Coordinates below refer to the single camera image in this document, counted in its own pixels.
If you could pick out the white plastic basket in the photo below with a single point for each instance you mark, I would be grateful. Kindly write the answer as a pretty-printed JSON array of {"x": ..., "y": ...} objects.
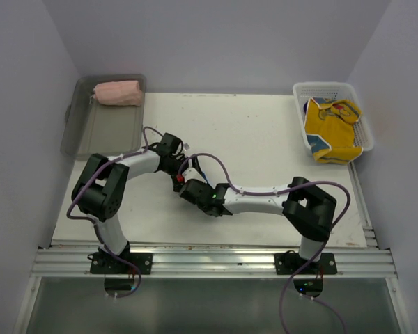
[{"x": 336, "y": 91}]

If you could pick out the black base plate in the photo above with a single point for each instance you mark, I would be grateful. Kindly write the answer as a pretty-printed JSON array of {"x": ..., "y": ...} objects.
[
  {"x": 104, "y": 264},
  {"x": 289, "y": 262}
]

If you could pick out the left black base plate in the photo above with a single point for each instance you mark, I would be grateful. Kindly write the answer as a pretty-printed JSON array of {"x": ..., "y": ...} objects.
[{"x": 104, "y": 264}]

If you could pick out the blue towel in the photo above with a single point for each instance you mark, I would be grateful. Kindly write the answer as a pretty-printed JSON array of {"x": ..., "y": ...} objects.
[{"x": 204, "y": 176}]

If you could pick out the aluminium mounting rail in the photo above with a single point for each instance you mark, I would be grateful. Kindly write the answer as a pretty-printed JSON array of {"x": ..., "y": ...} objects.
[{"x": 69, "y": 258}]

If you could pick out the pink towel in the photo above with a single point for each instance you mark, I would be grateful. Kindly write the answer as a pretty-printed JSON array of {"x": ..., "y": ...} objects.
[{"x": 119, "y": 93}]

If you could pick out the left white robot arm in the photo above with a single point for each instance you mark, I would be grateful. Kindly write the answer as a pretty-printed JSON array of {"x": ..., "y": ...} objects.
[{"x": 98, "y": 193}]

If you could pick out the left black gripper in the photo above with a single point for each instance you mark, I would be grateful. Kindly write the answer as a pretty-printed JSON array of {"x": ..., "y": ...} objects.
[{"x": 176, "y": 182}]

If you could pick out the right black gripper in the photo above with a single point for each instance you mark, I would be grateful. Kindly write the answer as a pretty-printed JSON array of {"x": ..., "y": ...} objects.
[{"x": 203, "y": 183}]

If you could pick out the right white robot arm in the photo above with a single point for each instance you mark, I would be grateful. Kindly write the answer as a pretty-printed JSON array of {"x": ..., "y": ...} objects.
[{"x": 308, "y": 208}]

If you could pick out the yellow towel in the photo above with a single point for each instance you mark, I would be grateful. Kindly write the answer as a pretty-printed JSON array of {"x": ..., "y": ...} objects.
[{"x": 329, "y": 127}]

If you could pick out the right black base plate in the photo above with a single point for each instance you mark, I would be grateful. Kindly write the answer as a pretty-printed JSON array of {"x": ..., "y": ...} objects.
[{"x": 289, "y": 262}]

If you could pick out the grey transparent plastic bin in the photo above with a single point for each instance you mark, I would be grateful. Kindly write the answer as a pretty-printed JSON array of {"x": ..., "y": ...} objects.
[{"x": 91, "y": 127}]

